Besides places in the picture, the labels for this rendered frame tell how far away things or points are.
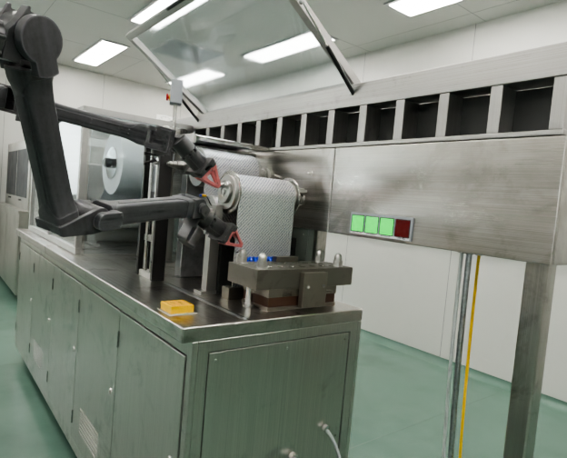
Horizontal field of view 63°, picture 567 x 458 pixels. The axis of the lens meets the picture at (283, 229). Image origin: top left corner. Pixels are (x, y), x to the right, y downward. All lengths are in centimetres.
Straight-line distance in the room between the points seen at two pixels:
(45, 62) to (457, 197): 101
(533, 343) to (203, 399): 89
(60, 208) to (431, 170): 96
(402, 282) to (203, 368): 328
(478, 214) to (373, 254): 331
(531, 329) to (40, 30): 131
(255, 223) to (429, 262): 280
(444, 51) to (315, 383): 344
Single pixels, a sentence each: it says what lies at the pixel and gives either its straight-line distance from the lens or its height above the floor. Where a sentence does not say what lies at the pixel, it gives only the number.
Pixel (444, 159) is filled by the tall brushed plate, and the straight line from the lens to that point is 138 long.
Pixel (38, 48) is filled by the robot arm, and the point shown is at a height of 145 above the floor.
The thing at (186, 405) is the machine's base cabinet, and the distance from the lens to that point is 128.
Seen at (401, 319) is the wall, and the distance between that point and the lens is 441.
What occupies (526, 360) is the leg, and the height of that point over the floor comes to 86.
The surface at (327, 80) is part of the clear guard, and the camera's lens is 176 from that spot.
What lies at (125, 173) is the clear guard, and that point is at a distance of 245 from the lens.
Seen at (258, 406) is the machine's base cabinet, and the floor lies 65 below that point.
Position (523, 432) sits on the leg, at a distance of 151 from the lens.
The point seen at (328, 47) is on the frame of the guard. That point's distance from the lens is 160.
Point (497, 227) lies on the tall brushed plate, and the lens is 128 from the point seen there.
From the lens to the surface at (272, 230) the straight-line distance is 161.
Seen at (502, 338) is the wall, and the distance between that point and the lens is 393.
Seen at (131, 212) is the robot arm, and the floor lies 118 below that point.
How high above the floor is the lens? 123
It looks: 3 degrees down
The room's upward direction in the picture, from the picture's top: 5 degrees clockwise
